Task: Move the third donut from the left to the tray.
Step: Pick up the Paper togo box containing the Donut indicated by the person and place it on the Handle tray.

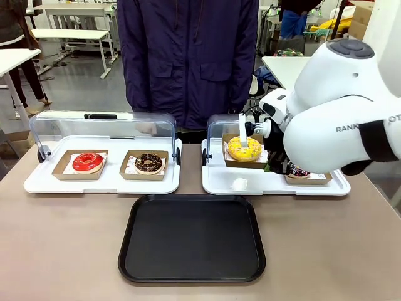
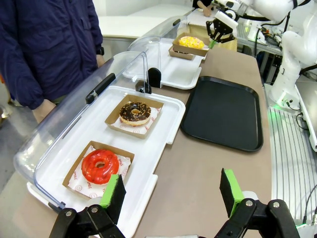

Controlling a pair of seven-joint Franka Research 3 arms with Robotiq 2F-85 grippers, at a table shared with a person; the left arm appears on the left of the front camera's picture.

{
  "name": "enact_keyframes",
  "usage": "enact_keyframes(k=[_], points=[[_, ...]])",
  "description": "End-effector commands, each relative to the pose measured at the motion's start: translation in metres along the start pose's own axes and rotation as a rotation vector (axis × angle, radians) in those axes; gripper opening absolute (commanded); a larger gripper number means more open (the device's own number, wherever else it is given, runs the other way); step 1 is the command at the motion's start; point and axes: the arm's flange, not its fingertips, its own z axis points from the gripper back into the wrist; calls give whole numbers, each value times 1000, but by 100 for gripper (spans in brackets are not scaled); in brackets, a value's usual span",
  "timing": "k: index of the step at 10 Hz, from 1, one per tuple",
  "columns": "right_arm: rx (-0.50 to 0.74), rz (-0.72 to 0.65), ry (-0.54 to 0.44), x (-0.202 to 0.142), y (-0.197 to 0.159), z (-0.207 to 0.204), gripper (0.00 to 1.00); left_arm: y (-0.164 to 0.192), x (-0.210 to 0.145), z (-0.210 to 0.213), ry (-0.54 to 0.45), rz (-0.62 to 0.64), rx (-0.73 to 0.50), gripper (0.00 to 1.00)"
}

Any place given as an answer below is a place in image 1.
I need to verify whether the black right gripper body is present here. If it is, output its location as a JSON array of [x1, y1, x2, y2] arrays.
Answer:
[[262, 120, 286, 157]]

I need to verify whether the yellow sprinkled donut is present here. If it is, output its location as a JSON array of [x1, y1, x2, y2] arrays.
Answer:
[[227, 135, 263, 162]]

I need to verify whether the brown cardboard donut tray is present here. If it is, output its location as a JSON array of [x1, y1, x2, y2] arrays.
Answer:
[[119, 149, 170, 182], [284, 171, 333, 186], [221, 132, 270, 171], [51, 149, 109, 181]]

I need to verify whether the dark donut with pink sprinkles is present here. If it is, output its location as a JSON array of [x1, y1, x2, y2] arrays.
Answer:
[[287, 162, 311, 179]]

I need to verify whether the white display tray base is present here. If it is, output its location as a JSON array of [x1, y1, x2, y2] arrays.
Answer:
[[23, 136, 183, 194], [201, 139, 352, 196]]

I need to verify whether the black plastic serving tray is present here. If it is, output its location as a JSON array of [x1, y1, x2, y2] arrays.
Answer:
[[118, 194, 266, 285]]

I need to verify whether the chocolate sprinkled donut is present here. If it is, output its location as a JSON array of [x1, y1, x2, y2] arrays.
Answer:
[[134, 152, 165, 176]]

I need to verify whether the red glazed donut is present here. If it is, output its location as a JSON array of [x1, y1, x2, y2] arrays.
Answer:
[[72, 152, 104, 175]]

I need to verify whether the person's right hand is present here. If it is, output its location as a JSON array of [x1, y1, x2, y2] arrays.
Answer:
[[137, 123, 158, 136]]

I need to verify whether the small white round pad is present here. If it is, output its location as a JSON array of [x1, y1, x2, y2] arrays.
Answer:
[[231, 177, 249, 191]]

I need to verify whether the clear plastic display lid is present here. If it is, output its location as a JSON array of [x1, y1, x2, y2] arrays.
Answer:
[[202, 113, 267, 166]]

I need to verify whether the blue fabric office chair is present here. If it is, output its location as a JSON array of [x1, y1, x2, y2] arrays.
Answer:
[[249, 65, 284, 109]]

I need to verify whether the large white table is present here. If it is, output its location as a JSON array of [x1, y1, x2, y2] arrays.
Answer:
[[261, 55, 313, 92]]

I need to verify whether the colourful patterned chair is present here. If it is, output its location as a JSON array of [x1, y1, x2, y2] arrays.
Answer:
[[273, 48, 305, 58]]

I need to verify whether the background person in blue trousers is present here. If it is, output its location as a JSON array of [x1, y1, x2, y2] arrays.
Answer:
[[278, 0, 323, 41]]

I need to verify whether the person in navy jacket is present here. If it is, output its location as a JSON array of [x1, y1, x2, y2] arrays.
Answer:
[[116, 0, 260, 144]]

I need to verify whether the yellow fabric bundle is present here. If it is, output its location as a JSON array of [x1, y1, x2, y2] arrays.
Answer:
[[318, 16, 355, 33]]

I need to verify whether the black slanted pole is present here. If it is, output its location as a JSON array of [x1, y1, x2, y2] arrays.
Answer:
[[330, 0, 349, 41]]

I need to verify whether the brown cardboard box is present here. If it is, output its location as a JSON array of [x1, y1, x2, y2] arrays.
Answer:
[[347, 3, 374, 41]]

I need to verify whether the low white bench table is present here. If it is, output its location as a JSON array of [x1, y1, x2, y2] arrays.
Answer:
[[31, 28, 120, 80]]

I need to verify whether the white background desk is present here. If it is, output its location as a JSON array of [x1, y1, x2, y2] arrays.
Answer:
[[24, 2, 122, 60]]

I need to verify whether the background person in dark clothes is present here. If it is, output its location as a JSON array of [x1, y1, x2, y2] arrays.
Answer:
[[0, 0, 53, 116]]

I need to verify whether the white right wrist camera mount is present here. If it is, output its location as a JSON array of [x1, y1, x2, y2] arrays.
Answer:
[[238, 112, 273, 149]]

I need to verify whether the black cable bundle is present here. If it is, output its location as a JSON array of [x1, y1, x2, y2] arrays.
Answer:
[[340, 159, 374, 177]]

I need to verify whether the black velcro strap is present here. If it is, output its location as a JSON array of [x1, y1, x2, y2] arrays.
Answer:
[[358, 118, 401, 162]]

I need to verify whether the clear lid with black handle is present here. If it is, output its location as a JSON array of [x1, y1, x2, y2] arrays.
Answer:
[[28, 109, 182, 166]]

